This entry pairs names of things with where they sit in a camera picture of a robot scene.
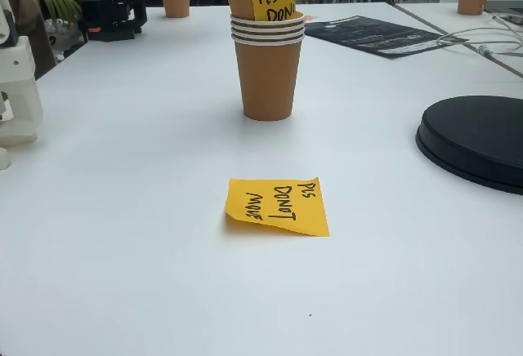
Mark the black leader arm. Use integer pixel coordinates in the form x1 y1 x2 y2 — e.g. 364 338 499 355
79 0 148 42

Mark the black printed leaflet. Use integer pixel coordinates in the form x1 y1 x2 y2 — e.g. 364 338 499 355
304 15 471 61

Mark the dark flat device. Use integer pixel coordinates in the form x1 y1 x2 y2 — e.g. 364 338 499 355
484 0 523 17

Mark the black round disc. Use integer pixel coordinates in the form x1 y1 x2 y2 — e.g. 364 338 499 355
415 94 523 197

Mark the white cable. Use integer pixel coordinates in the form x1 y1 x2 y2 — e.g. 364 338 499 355
436 15 523 56

